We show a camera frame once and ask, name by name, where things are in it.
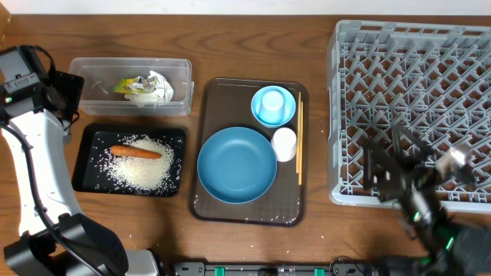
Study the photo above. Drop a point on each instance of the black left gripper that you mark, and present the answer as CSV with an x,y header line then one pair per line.
x,y
70,84

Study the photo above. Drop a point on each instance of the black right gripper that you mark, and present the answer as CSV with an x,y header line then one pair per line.
x,y
401,186

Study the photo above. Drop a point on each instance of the yellow foil snack wrapper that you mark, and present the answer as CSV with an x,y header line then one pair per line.
x,y
126,86

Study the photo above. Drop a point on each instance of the orange carrot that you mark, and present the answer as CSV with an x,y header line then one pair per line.
x,y
129,151

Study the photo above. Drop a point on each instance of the white paper napkin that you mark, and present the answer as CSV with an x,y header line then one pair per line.
x,y
154,90

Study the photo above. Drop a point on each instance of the white cup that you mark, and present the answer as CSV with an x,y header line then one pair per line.
x,y
284,143

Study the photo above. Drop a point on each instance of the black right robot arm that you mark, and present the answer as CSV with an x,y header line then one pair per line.
x,y
453,248

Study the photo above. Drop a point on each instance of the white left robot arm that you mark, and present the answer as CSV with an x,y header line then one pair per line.
x,y
56,238

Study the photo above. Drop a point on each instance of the black waste tray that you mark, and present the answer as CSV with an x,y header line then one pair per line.
x,y
98,136

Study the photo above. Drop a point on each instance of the grey dishwasher rack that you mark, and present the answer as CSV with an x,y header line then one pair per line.
x,y
433,79

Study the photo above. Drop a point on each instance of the clear plastic bin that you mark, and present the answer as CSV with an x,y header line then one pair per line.
x,y
103,73

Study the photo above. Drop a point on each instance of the right wooden chopstick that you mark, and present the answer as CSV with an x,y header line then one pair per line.
x,y
301,134

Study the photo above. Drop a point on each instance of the wooden chopstick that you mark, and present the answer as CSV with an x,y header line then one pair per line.
x,y
298,131
301,134

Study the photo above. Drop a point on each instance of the left wooden chopstick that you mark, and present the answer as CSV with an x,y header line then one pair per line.
x,y
298,131

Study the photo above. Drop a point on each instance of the pile of white rice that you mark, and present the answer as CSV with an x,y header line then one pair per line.
x,y
137,173

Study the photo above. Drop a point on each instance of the light blue small bowl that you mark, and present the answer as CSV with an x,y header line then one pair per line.
x,y
289,106

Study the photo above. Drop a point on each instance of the light blue cup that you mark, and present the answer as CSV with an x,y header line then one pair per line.
x,y
271,109

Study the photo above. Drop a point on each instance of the large blue plate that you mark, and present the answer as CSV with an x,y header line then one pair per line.
x,y
237,165

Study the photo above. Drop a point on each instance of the dark brown serving tray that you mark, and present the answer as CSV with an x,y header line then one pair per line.
x,y
227,103

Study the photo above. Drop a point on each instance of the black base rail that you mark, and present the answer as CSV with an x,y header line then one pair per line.
x,y
336,268

